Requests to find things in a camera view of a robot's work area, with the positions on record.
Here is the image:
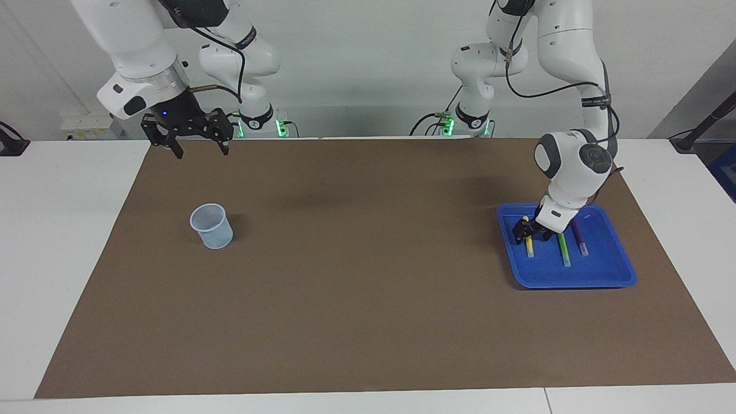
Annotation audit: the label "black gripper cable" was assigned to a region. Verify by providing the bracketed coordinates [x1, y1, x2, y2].
[184, 23, 248, 105]
[503, 0, 624, 179]

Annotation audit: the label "purple highlighter pen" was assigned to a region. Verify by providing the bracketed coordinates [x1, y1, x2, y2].
[570, 220, 589, 256]

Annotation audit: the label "black clamp base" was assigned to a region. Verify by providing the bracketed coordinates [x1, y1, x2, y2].
[0, 122, 30, 157]

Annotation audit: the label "black left base cables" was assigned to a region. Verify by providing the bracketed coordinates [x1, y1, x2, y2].
[409, 86, 461, 137]

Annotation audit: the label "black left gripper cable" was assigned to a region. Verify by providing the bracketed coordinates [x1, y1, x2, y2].
[503, 0, 624, 179]

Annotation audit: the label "white power strip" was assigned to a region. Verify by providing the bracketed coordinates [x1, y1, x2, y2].
[59, 112, 124, 140]

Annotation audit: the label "blue box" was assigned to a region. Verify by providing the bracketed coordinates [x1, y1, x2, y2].
[708, 144, 736, 203]

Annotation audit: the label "brown table mat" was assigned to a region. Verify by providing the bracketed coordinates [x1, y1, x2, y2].
[34, 137, 736, 399]

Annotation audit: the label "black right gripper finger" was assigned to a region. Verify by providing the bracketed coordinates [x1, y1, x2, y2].
[210, 108, 233, 156]
[141, 115, 185, 160]

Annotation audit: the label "black stand pole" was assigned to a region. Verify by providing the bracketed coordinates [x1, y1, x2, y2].
[670, 92, 736, 153]

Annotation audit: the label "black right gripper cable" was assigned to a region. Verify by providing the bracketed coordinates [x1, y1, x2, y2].
[184, 23, 248, 105]

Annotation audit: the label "translucent plastic cup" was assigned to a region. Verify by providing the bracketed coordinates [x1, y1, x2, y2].
[190, 203, 235, 250]

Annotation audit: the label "blue plastic tray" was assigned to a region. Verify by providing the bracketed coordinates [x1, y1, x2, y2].
[496, 202, 638, 289]

